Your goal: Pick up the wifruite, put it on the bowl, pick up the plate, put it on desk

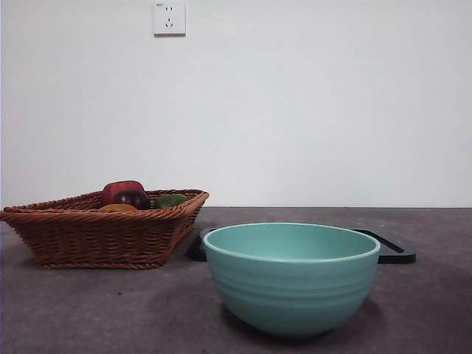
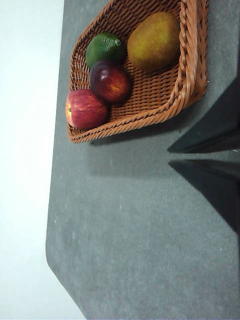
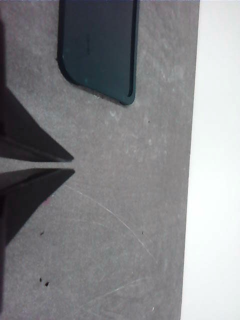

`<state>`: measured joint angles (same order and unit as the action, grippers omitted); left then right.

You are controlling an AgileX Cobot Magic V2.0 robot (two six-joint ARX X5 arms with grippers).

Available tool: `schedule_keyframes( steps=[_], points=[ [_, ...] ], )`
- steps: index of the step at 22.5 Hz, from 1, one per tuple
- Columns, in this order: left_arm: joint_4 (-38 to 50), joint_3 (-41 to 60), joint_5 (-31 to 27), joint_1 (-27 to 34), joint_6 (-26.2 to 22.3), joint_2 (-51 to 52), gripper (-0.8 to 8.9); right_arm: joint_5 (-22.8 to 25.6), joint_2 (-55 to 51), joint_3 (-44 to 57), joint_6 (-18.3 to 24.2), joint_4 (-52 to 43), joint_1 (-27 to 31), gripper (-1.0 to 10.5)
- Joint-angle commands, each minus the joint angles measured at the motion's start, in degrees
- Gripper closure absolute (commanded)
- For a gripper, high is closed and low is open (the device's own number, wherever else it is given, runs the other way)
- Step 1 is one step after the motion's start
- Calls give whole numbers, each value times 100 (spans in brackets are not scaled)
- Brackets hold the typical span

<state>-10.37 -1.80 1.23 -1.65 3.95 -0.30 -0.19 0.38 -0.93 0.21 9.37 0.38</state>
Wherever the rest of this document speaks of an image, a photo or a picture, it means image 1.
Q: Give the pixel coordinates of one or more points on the dark purple plum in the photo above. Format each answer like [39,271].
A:
[131,200]

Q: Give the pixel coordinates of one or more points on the brown wicker basket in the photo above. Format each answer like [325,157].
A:
[96,239]

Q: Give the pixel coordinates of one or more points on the green avocado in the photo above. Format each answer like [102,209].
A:
[169,201]

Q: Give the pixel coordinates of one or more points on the dark rectangular tray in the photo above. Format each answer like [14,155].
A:
[396,256]

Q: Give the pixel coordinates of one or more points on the brown kiwi fruit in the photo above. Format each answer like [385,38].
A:
[118,208]

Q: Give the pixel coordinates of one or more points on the red apple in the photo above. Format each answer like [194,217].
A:
[118,186]

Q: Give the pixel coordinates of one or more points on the teal bowl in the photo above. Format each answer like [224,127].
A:
[291,287]

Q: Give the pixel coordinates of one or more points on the white wall socket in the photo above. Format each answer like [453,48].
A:
[169,18]

